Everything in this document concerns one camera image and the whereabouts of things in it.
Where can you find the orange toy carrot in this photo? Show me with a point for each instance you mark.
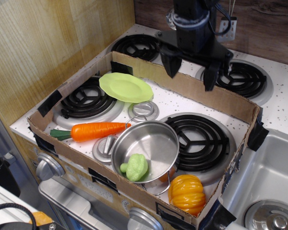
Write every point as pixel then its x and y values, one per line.
pixel 90 131

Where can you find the silver oven knob left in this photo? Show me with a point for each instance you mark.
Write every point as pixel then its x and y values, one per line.
pixel 48 167

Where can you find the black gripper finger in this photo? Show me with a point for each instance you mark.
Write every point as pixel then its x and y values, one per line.
pixel 171 61
pixel 211 75

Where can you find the green toy broccoli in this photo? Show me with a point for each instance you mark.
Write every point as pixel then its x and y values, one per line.
pixel 135 168

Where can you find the black device left edge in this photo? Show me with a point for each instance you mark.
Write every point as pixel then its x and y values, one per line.
pixel 7 180

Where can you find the light green plastic plate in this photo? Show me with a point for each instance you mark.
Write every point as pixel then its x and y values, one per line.
pixel 125 87

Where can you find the hanging silver slotted spatula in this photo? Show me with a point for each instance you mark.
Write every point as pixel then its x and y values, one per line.
pixel 230 34

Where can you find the silver sink basin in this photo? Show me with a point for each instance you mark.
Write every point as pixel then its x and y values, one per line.
pixel 262 175

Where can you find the silver stovetop knob middle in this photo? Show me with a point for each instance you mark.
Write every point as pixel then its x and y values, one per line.
pixel 143 111

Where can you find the front right black burner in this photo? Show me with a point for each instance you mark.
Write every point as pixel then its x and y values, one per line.
pixel 206 146

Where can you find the orange object bottom left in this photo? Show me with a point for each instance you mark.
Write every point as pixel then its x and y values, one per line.
pixel 42 218

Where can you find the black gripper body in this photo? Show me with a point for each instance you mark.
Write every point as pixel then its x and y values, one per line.
pixel 198 46

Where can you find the stainless steel pan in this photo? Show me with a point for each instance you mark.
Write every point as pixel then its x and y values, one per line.
pixel 158 142

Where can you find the back right black burner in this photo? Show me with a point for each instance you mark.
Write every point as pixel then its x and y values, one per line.
pixel 248 80

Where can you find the hanging silver skimmer ladle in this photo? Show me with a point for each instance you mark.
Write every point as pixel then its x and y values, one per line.
pixel 169 20

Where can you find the silver oven door handle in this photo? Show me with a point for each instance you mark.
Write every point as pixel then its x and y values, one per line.
pixel 75 208

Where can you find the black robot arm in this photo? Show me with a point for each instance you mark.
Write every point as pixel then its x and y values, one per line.
pixel 197 25

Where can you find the back left black burner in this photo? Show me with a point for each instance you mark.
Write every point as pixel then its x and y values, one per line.
pixel 140 46

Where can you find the orange toy pumpkin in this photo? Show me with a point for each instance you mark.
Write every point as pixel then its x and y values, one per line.
pixel 186 192

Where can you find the silver stovetop knob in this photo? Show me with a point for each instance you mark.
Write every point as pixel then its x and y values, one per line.
pixel 143 111
pixel 102 149

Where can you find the silver sink drain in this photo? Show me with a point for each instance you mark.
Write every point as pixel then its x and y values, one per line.
pixel 266 215

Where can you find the silver oven knob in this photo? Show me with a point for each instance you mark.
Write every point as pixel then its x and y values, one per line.
pixel 48 167
pixel 141 220

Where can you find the silver stovetop knob front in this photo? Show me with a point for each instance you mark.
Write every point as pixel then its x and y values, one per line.
pixel 102 149

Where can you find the brown cardboard fence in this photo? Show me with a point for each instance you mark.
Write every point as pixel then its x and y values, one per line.
pixel 219 99

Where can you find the silver oven knob right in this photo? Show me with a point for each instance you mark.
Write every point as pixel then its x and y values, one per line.
pixel 141 220

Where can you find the small orange toy under pan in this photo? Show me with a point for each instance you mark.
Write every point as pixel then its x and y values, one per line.
pixel 167 175

